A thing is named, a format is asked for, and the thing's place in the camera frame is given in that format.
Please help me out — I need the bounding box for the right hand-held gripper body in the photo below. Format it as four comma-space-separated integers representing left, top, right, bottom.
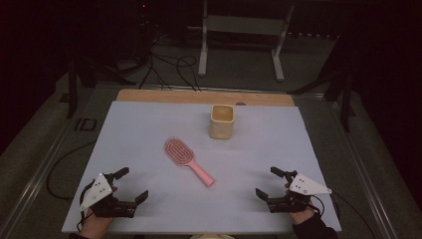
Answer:
266, 173, 333, 214

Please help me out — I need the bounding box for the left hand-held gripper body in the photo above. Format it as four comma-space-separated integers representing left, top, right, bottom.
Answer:
79, 172, 137, 219

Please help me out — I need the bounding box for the pink hairbrush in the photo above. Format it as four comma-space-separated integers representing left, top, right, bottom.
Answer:
163, 136, 216, 188

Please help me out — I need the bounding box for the cream yellow square cup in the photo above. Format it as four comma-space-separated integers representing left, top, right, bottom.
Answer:
208, 104, 236, 140

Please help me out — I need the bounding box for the person's right hand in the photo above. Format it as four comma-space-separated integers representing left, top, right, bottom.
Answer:
284, 181, 317, 226

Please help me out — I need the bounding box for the person's left hand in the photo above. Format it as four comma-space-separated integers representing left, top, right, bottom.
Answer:
79, 185, 118, 239

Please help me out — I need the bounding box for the white table mat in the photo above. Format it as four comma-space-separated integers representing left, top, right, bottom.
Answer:
61, 100, 342, 235

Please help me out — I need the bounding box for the black tripod stand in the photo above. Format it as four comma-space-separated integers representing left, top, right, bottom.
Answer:
288, 31, 357, 133
59, 54, 137, 120

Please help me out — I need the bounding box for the wooden table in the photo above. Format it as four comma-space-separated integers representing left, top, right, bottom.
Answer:
115, 88, 297, 108

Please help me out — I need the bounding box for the white metal stand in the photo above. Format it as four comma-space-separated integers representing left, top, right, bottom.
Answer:
197, 0, 296, 83

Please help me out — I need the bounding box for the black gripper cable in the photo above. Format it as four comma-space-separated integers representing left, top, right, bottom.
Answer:
310, 191, 377, 239
76, 178, 98, 233

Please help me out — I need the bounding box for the black floor cable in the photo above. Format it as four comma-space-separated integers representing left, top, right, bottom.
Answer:
46, 140, 98, 202

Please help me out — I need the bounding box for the aluminium floor rail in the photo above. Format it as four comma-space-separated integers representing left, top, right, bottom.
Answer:
292, 92, 399, 239
0, 87, 112, 239

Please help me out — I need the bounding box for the black cable bundle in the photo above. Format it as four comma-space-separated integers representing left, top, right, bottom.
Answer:
138, 31, 203, 93

